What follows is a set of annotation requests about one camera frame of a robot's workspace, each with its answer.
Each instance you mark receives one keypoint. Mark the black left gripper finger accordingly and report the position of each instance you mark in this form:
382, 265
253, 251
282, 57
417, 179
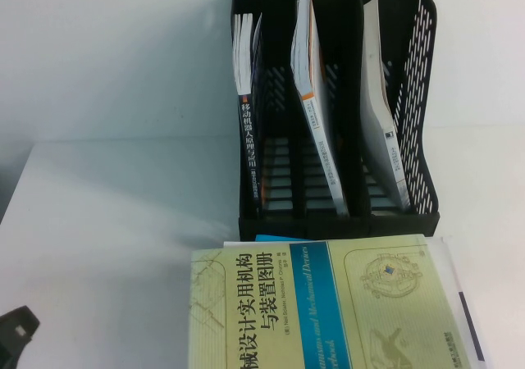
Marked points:
10, 350
22, 322

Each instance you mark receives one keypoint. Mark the yellow-green mechanisms book blue spine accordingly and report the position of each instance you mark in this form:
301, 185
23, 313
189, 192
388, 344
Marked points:
328, 311

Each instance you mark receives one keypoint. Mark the dark blue spine robot book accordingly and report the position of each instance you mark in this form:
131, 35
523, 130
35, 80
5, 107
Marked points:
249, 139

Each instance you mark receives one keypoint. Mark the black plastic book stand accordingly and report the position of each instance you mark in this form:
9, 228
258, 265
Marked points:
352, 225

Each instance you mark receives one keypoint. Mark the white ROS book orange edge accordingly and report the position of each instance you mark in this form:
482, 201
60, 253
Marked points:
316, 110

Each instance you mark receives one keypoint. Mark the white spine gold cover book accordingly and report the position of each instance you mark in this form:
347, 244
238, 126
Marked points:
377, 98

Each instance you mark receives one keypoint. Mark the white car suspension book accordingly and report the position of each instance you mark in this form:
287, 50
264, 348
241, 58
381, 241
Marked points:
439, 254

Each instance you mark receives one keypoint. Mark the white book purple stripe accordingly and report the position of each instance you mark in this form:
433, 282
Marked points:
471, 328

